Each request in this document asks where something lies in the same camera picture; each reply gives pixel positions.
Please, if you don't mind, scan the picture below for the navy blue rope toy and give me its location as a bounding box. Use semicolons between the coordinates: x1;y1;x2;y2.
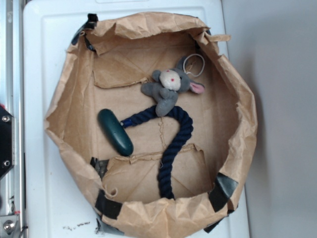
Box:
120;106;193;199

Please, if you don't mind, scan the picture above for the aluminium frame rail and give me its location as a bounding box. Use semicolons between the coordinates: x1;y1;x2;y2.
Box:
0;0;28;238

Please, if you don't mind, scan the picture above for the dark green plastic pickle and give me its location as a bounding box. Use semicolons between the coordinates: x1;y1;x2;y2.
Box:
97;109;134;156

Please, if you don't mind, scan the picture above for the brown paper bag tray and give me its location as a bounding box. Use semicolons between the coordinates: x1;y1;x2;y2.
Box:
45;12;258;238

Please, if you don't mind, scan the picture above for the black mounting bracket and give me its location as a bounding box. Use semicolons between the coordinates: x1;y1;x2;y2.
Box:
0;104;14;179

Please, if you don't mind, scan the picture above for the grey plush mouse toy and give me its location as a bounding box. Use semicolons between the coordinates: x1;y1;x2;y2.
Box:
141;56;205;117

